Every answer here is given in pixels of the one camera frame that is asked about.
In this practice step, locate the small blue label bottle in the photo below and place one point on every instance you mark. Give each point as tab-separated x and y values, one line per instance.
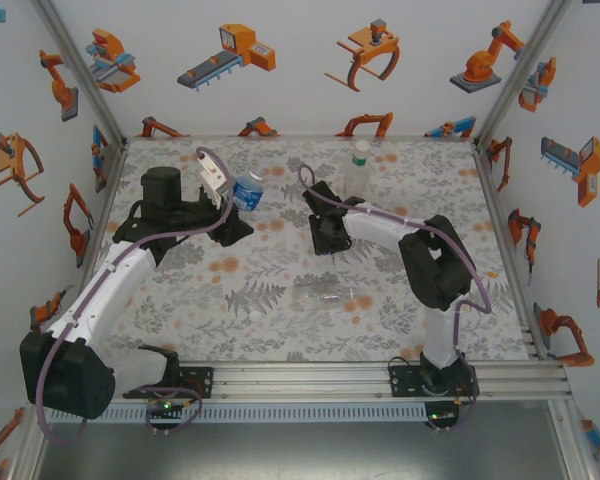
247	195

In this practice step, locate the clear bottle with green label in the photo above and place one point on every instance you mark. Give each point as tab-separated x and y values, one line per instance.
357	175

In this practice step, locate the plain clear plastic bottle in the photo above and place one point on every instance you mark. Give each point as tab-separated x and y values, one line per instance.
315	298

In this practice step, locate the white bottle cap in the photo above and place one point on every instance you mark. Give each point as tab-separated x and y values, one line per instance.
362	146
255	316

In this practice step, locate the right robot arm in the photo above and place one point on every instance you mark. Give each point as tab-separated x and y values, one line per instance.
440	270

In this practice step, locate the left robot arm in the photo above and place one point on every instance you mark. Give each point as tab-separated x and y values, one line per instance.
115	300

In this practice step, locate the grey floral table cloth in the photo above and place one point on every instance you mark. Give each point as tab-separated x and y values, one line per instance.
280	340

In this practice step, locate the small lit circuit board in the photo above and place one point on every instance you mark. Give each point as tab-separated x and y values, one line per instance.
442	416
164	407

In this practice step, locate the grey metal panel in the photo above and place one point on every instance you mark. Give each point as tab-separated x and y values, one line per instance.
300	450

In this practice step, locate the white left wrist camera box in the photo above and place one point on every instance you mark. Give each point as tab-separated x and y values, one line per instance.
212	175

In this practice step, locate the aluminium table side rail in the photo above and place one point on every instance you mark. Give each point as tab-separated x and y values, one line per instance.
101	215
495	200

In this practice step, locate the aluminium mounting rail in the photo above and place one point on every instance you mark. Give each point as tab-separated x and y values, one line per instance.
305	385

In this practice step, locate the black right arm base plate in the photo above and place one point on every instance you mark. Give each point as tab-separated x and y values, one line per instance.
397	385

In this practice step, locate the aluminium frame post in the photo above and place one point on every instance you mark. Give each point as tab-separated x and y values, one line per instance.
80	70
520	70

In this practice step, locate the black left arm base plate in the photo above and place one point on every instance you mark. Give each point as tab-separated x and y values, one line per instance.
206	387

